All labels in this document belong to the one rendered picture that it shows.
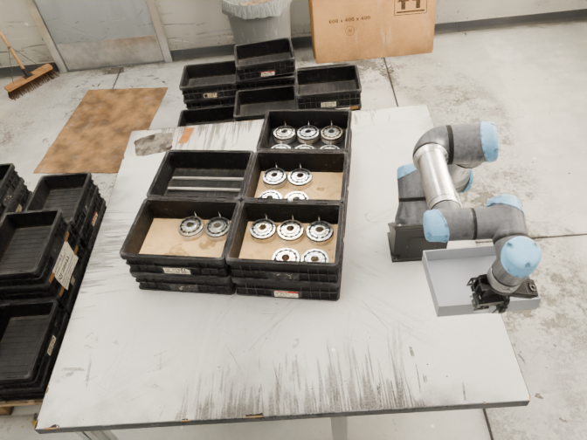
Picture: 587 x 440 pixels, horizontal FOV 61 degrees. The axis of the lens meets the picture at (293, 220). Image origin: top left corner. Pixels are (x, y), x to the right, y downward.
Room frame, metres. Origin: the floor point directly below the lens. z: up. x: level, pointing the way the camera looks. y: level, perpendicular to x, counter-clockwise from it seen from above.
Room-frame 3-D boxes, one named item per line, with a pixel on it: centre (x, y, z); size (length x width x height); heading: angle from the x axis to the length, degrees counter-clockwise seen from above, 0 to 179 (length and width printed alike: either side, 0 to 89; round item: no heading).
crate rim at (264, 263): (1.20, 0.03, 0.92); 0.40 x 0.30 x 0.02; 77
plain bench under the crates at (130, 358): (1.42, 0.08, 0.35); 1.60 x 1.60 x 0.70; 85
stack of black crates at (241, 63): (3.13, 0.04, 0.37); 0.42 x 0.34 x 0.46; 85
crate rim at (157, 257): (1.29, 0.42, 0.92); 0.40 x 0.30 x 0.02; 77
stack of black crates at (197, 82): (3.16, 0.44, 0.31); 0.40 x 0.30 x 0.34; 85
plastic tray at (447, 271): (0.79, -0.50, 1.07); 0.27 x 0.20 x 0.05; 86
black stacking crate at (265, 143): (1.78, -0.11, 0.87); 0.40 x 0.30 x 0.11; 77
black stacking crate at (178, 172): (1.58, 0.35, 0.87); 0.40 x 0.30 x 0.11; 77
